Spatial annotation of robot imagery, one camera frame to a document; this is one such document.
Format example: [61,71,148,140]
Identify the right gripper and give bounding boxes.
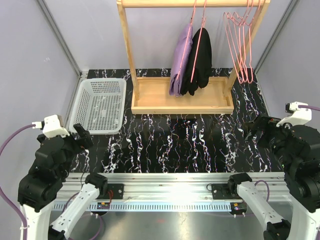
[243,111,298,172]

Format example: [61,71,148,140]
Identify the black trousers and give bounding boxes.
[180,28,212,96]

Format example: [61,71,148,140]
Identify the pink hanger of black trousers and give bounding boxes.
[190,0,207,83]

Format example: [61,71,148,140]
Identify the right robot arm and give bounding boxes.
[226,115,320,240]

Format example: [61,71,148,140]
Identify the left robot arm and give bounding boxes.
[17,121,109,240]

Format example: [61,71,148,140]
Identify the purple trousers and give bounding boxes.
[168,23,193,97]

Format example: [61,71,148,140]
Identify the empty pink hanger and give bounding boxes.
[240,0,270,84]
[232,0,256,84]
[223,9,253,83]

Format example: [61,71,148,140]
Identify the pink hanger holding purple trousers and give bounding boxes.
[176,0,197,80]

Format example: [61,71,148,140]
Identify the white plastic basket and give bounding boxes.
[69,78,127,135]

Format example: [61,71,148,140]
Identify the black marble pattern mat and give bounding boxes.
[70,69,282,173]

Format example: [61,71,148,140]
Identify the wooden clothes rack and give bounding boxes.
[116,0,271,115]

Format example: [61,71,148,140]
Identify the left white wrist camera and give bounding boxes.
[31,114,70,139]

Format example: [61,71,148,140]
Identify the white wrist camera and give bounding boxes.
[31,114,70,139]
[276,101,312,127]

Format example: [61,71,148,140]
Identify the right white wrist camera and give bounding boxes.
[276,101,312,127]

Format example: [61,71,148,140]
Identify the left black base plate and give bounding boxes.
[97,183,125,200]

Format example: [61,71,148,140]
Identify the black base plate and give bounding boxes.
[206,183,241,200]
[97,183,125,200]

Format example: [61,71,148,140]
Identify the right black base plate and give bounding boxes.
[206,183,241,200]

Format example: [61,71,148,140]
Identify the aluminium mounting rail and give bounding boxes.
[53,172,291,212]

